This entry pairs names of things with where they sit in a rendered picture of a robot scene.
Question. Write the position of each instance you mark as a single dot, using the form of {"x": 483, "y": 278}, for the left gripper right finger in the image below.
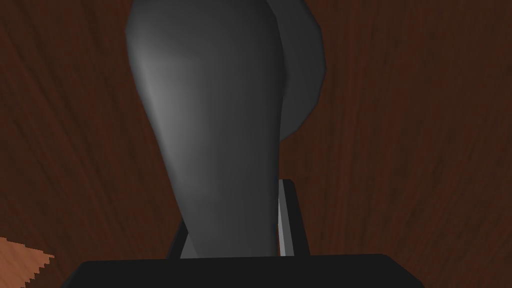
{"x": 291, "y": 224}

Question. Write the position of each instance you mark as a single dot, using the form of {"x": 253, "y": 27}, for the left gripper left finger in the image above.
{"x": 182, "y": 247}

